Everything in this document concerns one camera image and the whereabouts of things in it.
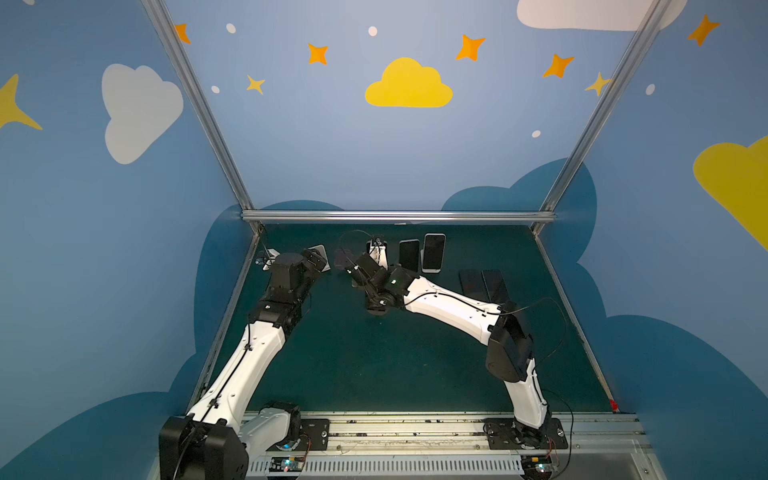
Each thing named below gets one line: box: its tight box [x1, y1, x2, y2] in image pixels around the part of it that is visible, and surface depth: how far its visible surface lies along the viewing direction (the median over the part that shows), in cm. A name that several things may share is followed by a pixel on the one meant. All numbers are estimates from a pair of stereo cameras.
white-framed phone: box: [422, 233, 446, 273], surface depth 107 cm
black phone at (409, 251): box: [399, 238, 420, 273], surface depth 100 cm
